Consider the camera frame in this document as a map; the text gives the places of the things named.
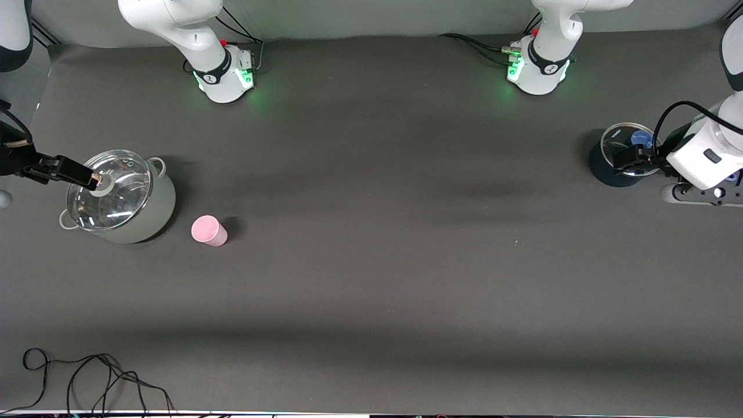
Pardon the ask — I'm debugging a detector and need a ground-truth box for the pink plastic cup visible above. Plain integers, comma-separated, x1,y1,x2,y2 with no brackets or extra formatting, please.
191,215,228,247

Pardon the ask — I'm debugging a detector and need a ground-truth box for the glass lid with blue knob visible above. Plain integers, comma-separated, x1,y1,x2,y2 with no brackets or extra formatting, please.
601,122,660,177

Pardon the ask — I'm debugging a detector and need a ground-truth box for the dark blue saucepan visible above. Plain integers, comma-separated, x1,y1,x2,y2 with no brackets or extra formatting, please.
589,122,742,188

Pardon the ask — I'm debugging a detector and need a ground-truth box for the glass lid with metal knob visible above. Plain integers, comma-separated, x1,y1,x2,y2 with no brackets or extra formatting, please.
66,150,153,233

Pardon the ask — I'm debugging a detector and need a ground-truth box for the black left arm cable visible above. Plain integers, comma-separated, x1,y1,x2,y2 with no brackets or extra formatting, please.
652,100,743,175

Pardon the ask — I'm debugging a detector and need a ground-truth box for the grey two-handled cooking pot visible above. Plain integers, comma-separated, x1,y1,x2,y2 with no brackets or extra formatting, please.
59,150,176,244

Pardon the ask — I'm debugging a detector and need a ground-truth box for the thin black left base cable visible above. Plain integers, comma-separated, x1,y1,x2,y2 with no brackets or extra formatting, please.
518,8,542,34

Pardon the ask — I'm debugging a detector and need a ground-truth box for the thick black left base cable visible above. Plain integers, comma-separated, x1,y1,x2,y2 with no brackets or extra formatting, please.
438,33,511,66

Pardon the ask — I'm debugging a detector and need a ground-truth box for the loose black floor cable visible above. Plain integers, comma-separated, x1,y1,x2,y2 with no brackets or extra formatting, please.
0,347,176,416

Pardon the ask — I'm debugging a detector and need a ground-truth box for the black right arm base cable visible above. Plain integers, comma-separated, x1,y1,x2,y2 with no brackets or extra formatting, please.
214,7,265,74

